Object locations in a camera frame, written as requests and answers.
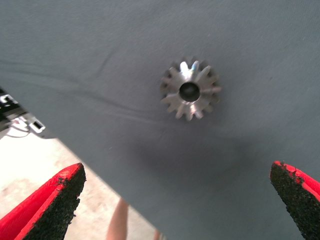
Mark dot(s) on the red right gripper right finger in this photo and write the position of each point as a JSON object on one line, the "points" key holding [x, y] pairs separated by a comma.
{"points": [[300, 200]]}

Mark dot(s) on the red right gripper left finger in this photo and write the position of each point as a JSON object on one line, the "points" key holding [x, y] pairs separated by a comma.
{"points": [[37, 215]]}

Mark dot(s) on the steel planetary gear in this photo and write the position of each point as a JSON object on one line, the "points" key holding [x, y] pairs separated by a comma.
{"points": [[207, 80]]}

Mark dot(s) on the bare person leg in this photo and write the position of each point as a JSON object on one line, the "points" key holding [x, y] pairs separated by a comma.
{"points": [[158, 236], [117, 220]]}

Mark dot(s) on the dark grey table cloth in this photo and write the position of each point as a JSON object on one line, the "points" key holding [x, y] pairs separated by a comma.
{"points": [[100, 37]]}

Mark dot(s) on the black frame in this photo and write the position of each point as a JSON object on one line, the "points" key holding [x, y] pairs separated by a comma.
{"points": [[7, 110]]}

